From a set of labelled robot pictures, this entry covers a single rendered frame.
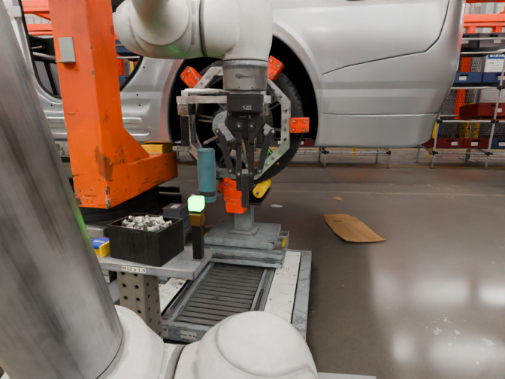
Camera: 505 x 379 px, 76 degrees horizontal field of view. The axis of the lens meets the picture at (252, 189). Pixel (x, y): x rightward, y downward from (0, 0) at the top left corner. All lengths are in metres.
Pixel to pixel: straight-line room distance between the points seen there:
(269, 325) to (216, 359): 0.08
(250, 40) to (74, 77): 0.95
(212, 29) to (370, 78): 1.13
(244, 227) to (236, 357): 1.52
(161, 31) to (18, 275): 0.46
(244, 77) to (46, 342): 0.50
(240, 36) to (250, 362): 0.51
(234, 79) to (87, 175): 0.98
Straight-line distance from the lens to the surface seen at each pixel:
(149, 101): 1.92
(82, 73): 1.45
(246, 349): 0.39
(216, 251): 1.84
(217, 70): 1.64
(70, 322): 0.31
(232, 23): 0.64
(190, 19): 0.65
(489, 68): 7.04
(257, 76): 0.64
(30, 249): 0.26
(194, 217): 1.02
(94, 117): 1.43
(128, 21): 0.68
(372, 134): 1.67
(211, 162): 1.55
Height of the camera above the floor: 0.93
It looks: 14 degrees down
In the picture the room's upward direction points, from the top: straight up
